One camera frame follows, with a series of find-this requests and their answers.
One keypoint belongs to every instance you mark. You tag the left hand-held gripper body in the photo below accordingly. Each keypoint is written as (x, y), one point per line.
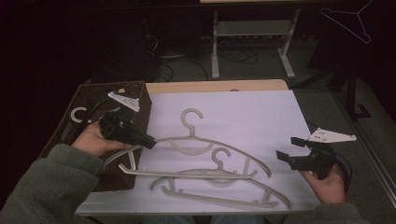
(120, 127)

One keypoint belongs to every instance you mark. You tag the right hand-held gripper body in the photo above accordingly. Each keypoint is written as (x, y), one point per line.
(317, 160)

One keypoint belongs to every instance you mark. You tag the brown woven basket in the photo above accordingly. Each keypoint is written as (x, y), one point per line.
(144, 93)

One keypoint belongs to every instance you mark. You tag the grey plastic clothes hanger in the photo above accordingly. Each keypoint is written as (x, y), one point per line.
(218, 199)
(74, 112)
(190, 139)

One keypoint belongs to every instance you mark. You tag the person's right hand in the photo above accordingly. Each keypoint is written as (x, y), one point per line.
(327, 189)

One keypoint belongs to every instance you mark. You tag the person's left hand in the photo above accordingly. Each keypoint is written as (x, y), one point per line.
(91, 141)

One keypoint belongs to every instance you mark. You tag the white table mat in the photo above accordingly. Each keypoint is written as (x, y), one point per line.
(236, 112)

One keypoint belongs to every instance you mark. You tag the black metal stand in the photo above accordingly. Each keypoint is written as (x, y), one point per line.
(351, 93)

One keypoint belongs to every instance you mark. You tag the wooden table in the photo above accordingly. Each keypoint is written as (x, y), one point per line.
(214, 86)

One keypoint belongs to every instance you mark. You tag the white metal desk frame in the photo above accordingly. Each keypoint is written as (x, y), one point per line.
(249, 28)

